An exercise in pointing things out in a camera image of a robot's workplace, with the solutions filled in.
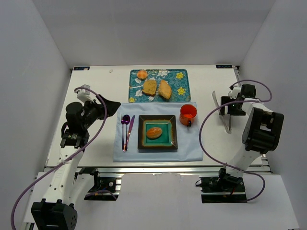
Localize metal serving tongs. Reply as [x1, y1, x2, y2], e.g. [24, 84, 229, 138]
[212, 91, 232, 134]

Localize sesame round bun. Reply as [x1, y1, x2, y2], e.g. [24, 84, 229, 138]
[146, 127, 163, 139]

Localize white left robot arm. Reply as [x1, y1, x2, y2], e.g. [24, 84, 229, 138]
[31, 96, 121, 230]

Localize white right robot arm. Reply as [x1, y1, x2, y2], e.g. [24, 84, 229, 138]
[219, 84, 284, 184]

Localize brown bread slice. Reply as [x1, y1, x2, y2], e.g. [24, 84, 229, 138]
[142, 80, 157, 96]

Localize long golden bread roll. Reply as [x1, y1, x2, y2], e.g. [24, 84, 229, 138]
[158, 80, 172, 100]

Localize purple fork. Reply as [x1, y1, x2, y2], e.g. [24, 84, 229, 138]
[120, 114, 125, 151]

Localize purple knife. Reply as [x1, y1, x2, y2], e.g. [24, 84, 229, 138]
[125, 115, 135, 150]

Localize teal floral tray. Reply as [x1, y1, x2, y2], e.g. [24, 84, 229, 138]
[128, 69, 191, 103]

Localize small round bun top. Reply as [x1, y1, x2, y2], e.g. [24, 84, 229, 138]
[137, 70, 147, 80]

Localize left blue table label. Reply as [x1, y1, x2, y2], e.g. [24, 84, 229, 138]
[73, 66, 90, 71]

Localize blue table label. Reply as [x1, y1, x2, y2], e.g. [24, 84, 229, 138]
[73, 66, 90, 71]
[215, 64, 233, 69]

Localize right blue table label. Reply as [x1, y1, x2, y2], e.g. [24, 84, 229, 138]
[215, 64, 233, 69]

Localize orange mug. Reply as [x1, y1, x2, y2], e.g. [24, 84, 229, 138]
[179, 104, 197, 127]

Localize light blue cloth placemat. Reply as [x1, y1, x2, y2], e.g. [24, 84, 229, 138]
[113, 103, 203, 162]

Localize square black teal plate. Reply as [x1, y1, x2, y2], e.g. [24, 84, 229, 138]
[137, 115, 178, 151]

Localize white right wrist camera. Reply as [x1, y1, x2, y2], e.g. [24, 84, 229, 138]
[228, 85, 241, 99]

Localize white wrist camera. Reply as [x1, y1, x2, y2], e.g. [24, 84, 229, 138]
[228, 85, 241, 99]
[74, 84, 94, 103]

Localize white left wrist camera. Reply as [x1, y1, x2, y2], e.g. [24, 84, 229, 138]
[74, 84, 94, 103]

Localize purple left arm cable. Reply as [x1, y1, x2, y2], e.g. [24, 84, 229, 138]
[11, 87, 107, 230]

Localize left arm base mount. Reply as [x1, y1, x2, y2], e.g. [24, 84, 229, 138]
[75, 168, 122, 201]

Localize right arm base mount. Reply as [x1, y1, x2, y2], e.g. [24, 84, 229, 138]
[195, 168, 247, 204]

